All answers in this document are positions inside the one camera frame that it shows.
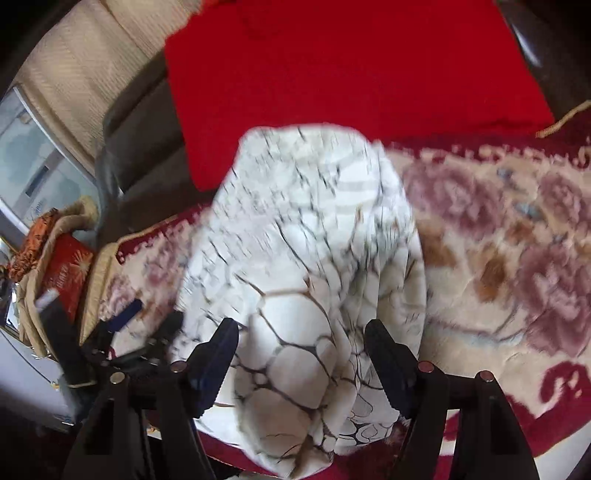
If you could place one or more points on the floral plush blanket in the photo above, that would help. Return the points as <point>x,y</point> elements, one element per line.
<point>498,258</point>

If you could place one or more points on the white crackle-print jacket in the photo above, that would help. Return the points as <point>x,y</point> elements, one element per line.
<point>295,258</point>

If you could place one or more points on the white appliance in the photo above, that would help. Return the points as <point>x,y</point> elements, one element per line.
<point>27,374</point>

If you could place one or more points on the beige curtain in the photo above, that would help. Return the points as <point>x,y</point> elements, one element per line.
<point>83,69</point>

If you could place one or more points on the red cushion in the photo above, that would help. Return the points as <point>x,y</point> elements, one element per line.
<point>351,78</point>

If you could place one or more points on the orange patterned cloth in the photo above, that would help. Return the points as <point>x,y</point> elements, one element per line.
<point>37,242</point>

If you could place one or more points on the brown leather sofa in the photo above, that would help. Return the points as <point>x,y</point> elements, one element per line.
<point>147,152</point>

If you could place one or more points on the window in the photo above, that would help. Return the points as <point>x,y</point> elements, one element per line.
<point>37,157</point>

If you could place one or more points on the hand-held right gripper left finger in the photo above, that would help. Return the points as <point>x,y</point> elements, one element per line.
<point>214,364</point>

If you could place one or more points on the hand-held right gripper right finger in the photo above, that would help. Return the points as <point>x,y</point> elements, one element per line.
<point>390,369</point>

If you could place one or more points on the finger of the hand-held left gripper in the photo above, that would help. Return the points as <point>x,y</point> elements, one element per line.
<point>127,314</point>
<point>159,339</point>

